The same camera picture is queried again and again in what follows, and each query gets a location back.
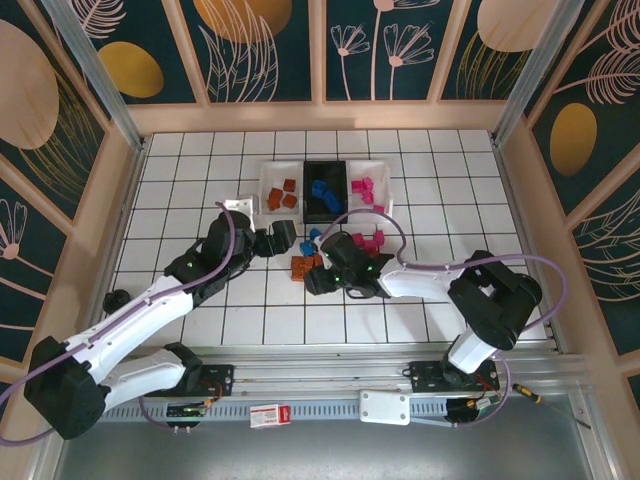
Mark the small circuit board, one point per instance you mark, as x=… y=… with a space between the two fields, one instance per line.
x=475 y=404
x=187 y=411

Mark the black round knob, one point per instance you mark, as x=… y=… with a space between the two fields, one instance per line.
x=117 y=301

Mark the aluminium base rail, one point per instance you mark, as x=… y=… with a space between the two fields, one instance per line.
x=325 y=372

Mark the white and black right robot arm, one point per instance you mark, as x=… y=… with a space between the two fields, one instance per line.
x=425 y=285

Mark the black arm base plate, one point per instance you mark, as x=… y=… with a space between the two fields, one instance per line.
x=425 y=375
x=220 y=380

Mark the blue lego brick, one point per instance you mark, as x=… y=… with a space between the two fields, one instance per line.
x=331 y=200
x=306 y=248
x=314 y=234
x=318 y=187

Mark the yellow and black screwdriver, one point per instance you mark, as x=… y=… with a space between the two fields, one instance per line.
x=527 y=392

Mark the black plastic bin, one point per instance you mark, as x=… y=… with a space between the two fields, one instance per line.
x=327 y=170

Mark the aluminium frame post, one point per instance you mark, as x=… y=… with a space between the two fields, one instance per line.
x=95 y=75
x=545 y=70

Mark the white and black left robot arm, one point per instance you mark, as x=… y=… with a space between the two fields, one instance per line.
x=150 y=312

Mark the red and white small box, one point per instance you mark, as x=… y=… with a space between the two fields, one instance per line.
x=270 y=415

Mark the pink lego brick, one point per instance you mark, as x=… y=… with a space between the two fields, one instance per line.
x=359 y=239
x=379 y=236
x=369 y=196
x=369 y=184
x=370 y=246
x=379 y=207
x=357 y=186

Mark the white mounting plate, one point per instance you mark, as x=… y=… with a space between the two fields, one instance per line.
x=385 y=407

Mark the white plastic bin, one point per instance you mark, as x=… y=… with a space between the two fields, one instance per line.
x=382 y=175
x=267 y=172

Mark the orange lego brick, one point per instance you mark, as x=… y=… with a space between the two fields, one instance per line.
x=315 y=261
x=300 y=275
x=298 y=263
x=290 y=185
x=274 y=198
x=289 y=201

